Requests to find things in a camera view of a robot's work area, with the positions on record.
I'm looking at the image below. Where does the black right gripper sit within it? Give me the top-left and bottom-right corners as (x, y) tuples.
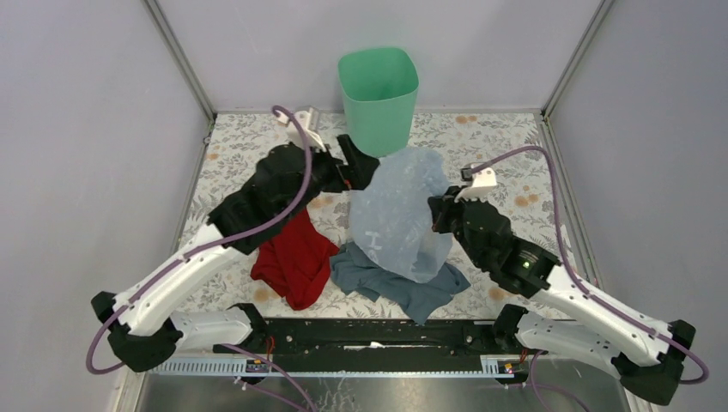
(427, 185), (486, 269)

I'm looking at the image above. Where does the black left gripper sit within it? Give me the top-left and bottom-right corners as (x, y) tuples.
(282, 133), (379, 221)

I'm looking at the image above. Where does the light blue plastic trash bag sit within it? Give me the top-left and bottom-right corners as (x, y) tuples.
(349, 147), (452, 283)

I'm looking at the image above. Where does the green plastic trash bin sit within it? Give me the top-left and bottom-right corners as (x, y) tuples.
(337, 47), (419, 158)

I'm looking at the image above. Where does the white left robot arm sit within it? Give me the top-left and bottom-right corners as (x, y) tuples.
(91, 135), (379, 373)

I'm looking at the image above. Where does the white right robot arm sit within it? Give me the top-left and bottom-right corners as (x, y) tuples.
(428, 193), (695, 406)

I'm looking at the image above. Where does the red cloth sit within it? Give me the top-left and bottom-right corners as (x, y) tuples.
(251, 209), (339, 311)

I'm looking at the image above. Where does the grey-blue cloth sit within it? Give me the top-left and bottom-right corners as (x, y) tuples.
(330, 242), (470, 324)

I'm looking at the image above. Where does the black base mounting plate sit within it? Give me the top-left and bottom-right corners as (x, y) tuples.
(239, 318), (526, 361)

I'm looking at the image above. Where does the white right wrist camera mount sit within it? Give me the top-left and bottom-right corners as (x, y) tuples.
(455, 164), (498, 202)

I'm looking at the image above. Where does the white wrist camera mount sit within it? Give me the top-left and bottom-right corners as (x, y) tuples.
(455, 164), (498, 202)
(274, 106), (328, 152)

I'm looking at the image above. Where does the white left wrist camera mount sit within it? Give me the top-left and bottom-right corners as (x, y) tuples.
(274, 106), (328, 152)

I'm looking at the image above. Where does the white slotted cable duct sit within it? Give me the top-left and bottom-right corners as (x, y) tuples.
(149, 348), (514, 379)

